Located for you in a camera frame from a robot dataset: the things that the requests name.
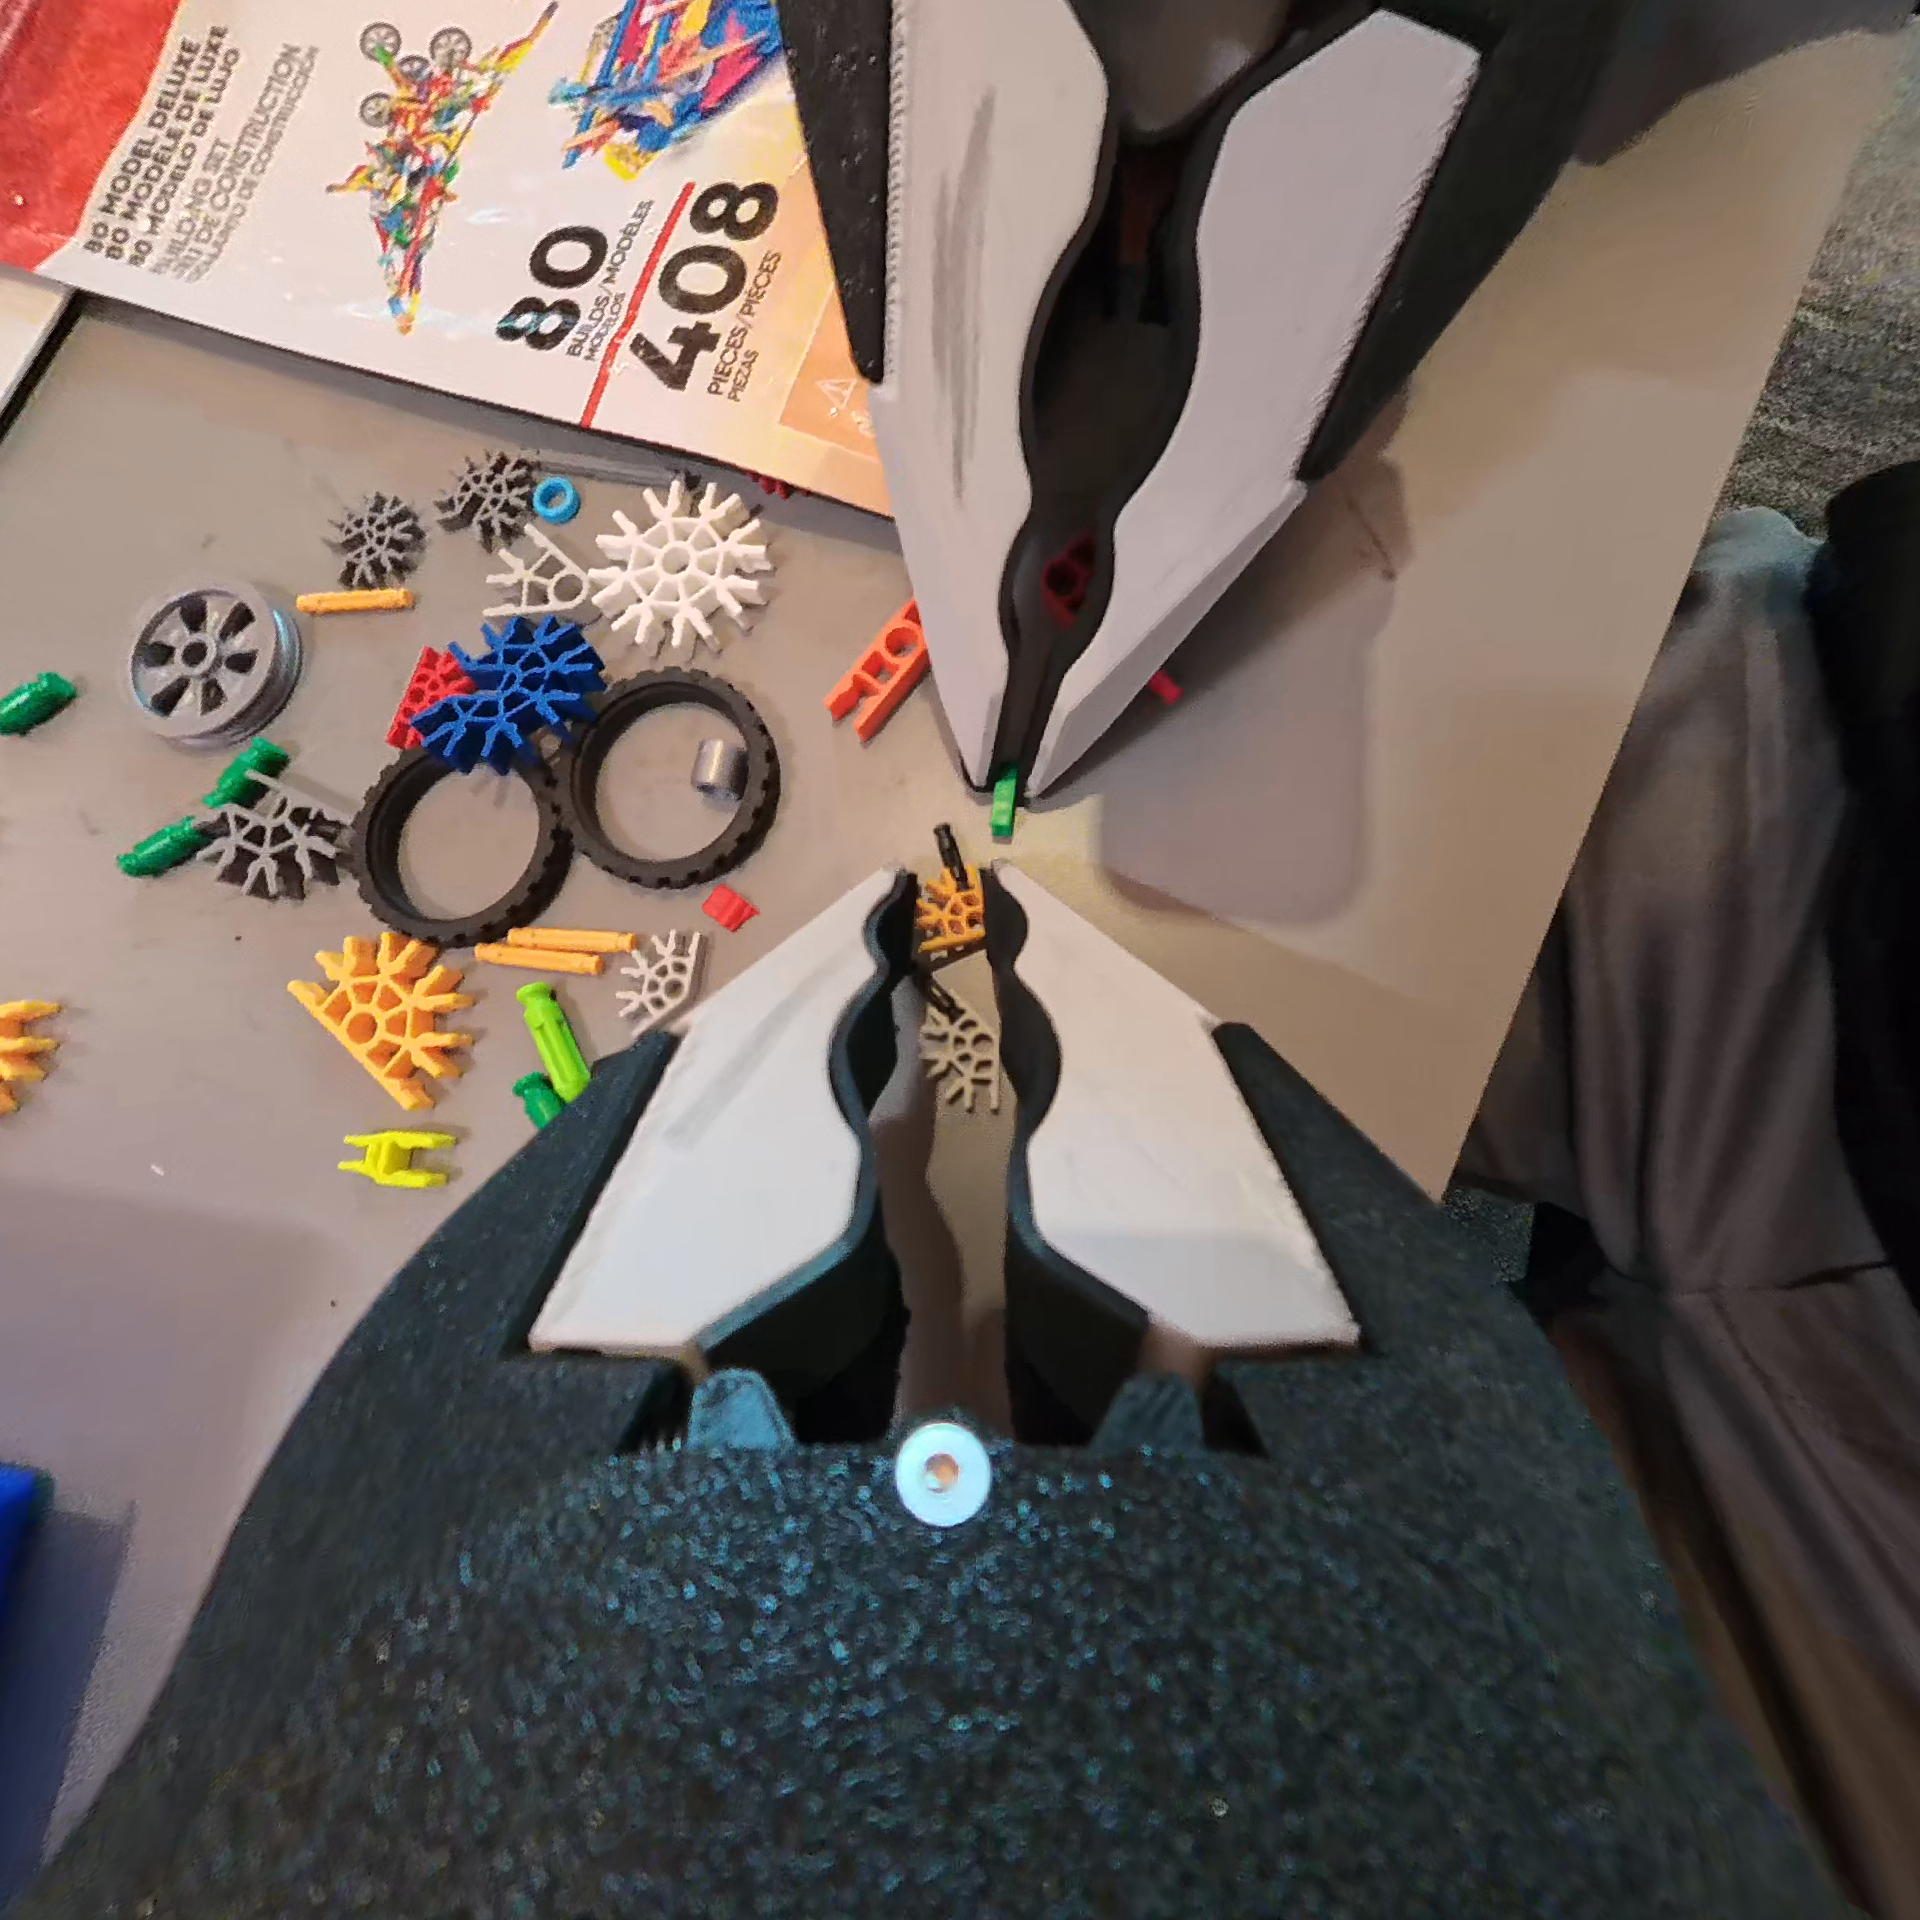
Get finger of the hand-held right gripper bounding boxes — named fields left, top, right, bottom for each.
left=872, top=0, right=1116, bottom=785
left=1025, top=10, right=1481, bottom=799

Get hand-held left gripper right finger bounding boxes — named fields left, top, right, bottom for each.
left=978, top=860, right=1363, bottom=1445

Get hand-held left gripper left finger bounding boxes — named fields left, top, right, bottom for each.
left=526, top=866, right=923, bottom=1445

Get light grey fan connector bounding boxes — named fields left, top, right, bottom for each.
left=920, top=983, right=1003, bottom=1114

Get small yellow connector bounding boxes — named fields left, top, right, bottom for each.
left=914, top=862, right=992, bottom=960

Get printed toy packaging bag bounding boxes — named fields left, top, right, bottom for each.
left=0, top=0, right=904, bottom=518

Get small light grey connector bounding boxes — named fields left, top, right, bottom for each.
left=616, top=929, right=707, bottom=1033

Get lime green rod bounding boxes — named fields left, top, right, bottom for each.
left=515, top=978, right=591, bottom=1104

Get lime clip connector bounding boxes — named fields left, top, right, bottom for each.
left=337, top=1127, right=457, bottom=1191

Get red connector with rod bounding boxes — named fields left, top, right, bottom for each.
left=1044, top=527, right=1185, bottom=706

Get yellow fan connector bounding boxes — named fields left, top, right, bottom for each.
left=288, top=933, right=479, bottom=1113
left=0, top=996, right=65, bottom=1120

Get black rubber tyre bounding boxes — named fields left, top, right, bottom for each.
left=563, top=670, right=783, bottom=889
left=355, top=745, right=578, bottom=946

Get white snowflake connector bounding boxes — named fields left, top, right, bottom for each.
left=588, top=479, right=777, bottom=655

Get orange connector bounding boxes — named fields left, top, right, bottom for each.
left=825, top=598, right=929, bottom=745

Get blue snowflake connector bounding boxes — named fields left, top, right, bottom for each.
left=408, top=614, right=606, bottom=775

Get white fan connector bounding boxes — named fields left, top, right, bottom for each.
left=482, top=526, right=601, bottom=616

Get dark grey snowflake connector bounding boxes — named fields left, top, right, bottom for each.
left=327, top=490, right=430, bottom=592
left=434, top=455, right=539, bottom=552

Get person's grey trousers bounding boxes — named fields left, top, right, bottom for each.
left=1464, top=503, right=1920, bottom=1920

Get dark grey fan connector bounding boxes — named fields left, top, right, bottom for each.
left=200, top=773, right=355, bottom=902

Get red fan connector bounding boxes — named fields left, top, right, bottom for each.
left=385, top=644, right=473, bottom=751

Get person's black top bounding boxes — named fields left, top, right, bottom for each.
left=1808, top=457, right=1920, bottom=1278

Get grey wheel hub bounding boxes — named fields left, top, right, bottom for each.
left=124, top=581, right=302, bottom=751

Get blue plastic bin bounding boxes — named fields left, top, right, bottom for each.
left=0, top=1462, right=56, bottom=1665

